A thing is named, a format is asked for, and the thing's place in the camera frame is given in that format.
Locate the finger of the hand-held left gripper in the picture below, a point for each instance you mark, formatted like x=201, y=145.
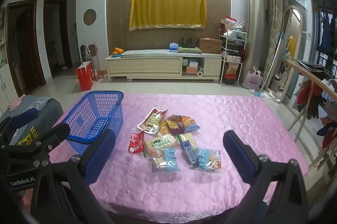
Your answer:
x=25, y=117
x=47, y=138

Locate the cream TV cabinet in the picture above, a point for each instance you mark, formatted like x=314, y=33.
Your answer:
x=142, y=64

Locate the white metal shelf rack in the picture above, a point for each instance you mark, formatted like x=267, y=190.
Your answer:
x=222, y=63

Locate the blue plastic basket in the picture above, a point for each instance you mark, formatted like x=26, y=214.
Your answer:
x=87, y=113

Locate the light blue chip packet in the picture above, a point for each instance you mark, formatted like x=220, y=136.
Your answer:
x=190, y=125

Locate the pile of oranges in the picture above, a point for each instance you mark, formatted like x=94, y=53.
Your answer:
x=118, y=50

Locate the dark wooden door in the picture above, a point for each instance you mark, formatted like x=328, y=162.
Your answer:
x=23, y=42

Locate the yellow cloth cover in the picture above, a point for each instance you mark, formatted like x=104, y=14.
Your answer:
x=168, y=10

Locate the red broom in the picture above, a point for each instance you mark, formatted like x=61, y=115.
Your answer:
x=98, y=74

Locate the pink cloth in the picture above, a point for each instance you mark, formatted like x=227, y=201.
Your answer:
x=14, y=104

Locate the clear cartoon face packet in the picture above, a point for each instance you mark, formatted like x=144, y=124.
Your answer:
x=214, y=163

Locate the silver standing air conditioner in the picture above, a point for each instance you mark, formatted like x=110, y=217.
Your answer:
x=254, y=29

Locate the light blue wafer packet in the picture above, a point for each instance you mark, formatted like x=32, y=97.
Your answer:
x=169, y=158
x=203, y=159

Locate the blue tissue box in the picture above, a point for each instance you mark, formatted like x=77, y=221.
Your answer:
x=173, y=48

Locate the brown cardboard box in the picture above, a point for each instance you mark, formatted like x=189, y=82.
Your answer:
x=210, y=45

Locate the round brown wall niche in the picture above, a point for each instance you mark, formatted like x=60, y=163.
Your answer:
x=89, y=16
x=93, y=51

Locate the white cabinet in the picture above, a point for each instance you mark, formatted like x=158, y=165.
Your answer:
x=4, y=84

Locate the person's left hand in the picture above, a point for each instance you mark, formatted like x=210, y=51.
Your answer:
x=26, y=196

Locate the blue fruit plate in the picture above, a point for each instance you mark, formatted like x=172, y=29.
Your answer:
x=116, y=55

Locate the black router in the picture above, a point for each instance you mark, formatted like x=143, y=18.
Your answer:
x=188, y=43

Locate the arched wooden mirror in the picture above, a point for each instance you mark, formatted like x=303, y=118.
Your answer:
x=295, y=26

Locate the blue stick snack packet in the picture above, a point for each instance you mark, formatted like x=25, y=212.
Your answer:
x=190, y=154

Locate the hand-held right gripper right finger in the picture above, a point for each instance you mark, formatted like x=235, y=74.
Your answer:
x=238, y=153

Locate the red paper bag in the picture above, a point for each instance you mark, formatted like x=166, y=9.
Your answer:
x=84, y=76

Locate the wooden folding rack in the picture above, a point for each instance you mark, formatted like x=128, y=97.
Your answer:
x=310, y=76

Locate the blue-grey lace cloth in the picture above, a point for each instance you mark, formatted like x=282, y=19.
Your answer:
x=34, y=101

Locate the pink bag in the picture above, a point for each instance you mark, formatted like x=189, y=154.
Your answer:
x=252, y=81

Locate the white slippers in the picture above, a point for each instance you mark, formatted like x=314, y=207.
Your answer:
x=271, y=97

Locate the orange box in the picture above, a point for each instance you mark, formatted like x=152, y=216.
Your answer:
x=189, y=70

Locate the yellow orange snack packet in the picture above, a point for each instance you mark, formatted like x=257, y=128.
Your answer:
x=163, y=129

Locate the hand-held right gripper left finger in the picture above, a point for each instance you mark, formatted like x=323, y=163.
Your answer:
x=102, y=154

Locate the pink quilted tablecloth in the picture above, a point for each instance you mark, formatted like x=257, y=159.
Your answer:
x=210, y=113

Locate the large red silver snack packet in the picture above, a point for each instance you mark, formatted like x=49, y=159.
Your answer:
x=151, y=121

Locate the light blue box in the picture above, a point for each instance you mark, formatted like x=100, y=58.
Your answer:
x=193, y=63

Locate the white paper roll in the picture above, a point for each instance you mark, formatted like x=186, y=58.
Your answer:
x=200, y=73

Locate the purple snack packet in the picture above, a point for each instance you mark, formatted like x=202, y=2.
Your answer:
x=175, y=128

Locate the hanging dark clothes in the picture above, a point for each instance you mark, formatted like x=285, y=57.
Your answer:
x=326, y=29

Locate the beige patterned curtain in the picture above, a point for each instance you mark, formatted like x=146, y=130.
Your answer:
x=272, y=3

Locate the green cushion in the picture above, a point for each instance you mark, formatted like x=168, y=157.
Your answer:
x=189, y=50

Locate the small red snack packet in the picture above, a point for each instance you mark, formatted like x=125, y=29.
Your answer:
x=135, y=143

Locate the grey garment yellow print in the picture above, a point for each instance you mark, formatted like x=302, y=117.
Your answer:
x=54, y=114

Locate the red garment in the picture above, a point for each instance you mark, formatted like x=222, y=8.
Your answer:
x=306, y=93

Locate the green white snack packet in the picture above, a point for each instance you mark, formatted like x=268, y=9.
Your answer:
x=160, y=142

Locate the red white box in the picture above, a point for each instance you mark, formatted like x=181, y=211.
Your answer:
x=230, y=20

